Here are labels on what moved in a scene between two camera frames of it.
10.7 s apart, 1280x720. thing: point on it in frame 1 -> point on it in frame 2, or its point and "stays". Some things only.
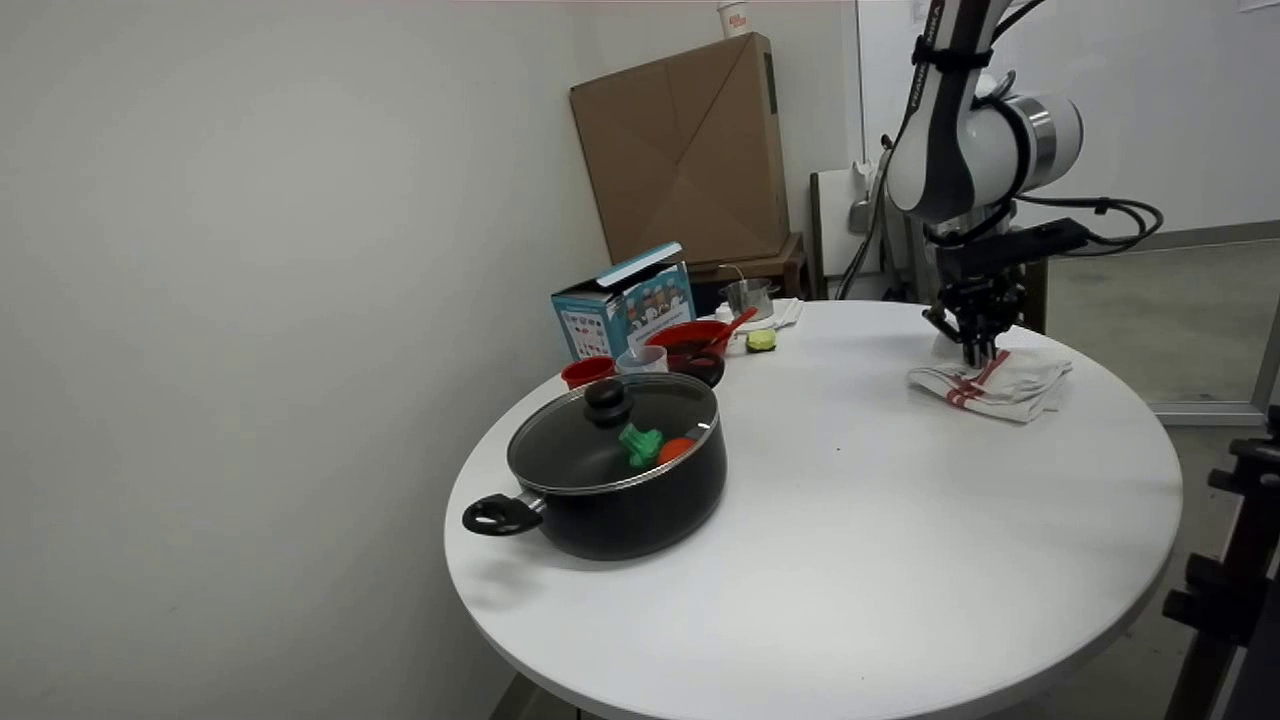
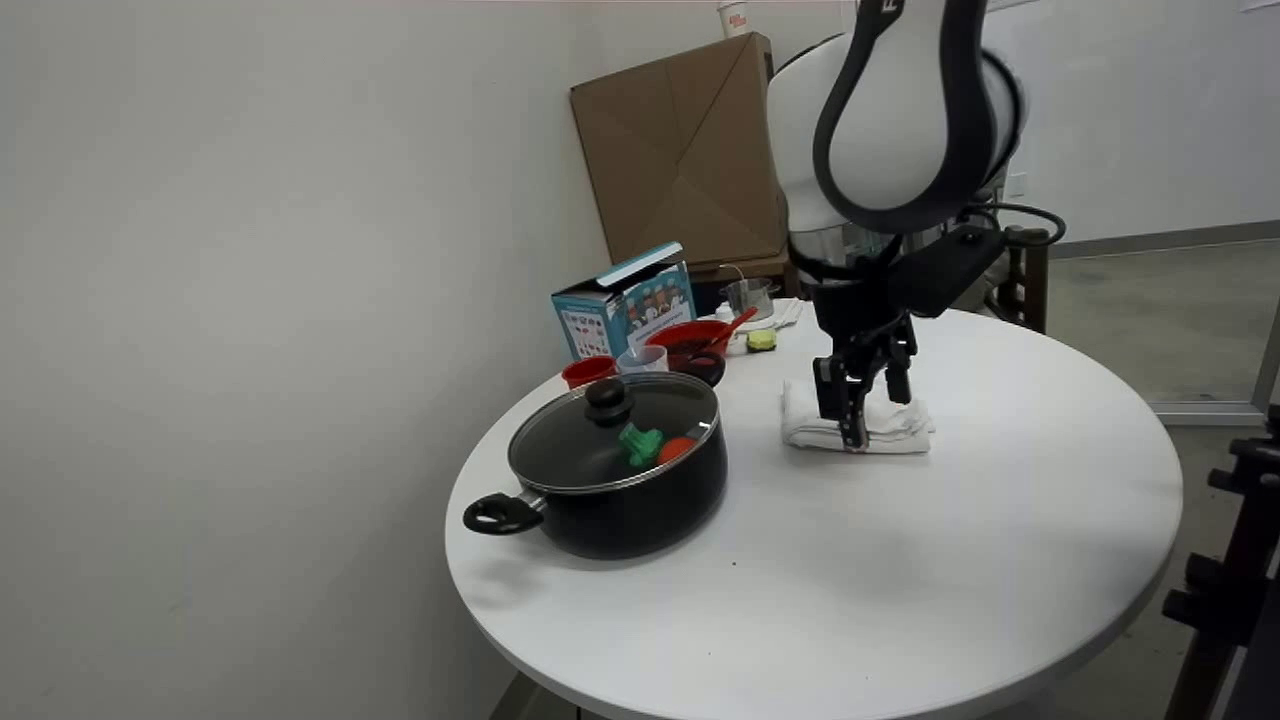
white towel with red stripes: [1006, 390] -> [891, 424]
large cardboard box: [684, 152] stays
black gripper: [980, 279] -> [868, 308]
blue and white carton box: [625, 307] stays
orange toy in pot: [676, 448] stays
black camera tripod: [1238, 598] stays
